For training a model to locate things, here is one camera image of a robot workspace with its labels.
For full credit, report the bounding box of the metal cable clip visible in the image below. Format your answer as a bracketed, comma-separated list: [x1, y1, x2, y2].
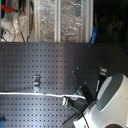
[33, 75, 40, 93]

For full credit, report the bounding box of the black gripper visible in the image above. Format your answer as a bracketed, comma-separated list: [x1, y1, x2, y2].
[62, 85, 94, 114]

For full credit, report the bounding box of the metal clip right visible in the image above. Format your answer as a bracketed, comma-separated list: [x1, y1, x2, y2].
[100, 67, 107, 77]

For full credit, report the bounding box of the black perforated board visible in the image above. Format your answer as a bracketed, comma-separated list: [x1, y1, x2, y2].
[0, 43, 128, 128]

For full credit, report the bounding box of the blue clamp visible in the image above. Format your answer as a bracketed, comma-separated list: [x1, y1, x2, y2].
[91, 26, 98, 44]

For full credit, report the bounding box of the red tool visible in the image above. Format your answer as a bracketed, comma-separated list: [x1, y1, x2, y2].
[1, 4, 25, 15]

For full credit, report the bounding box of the white cable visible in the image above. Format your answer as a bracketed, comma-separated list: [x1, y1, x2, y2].
[0, 91, 86, 101]

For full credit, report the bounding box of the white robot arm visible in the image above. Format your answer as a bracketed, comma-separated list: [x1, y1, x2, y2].
[62, 73, 128, 128]

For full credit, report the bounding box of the blue object corner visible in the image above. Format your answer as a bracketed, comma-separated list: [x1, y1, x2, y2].
[0, 117, 6, 126]

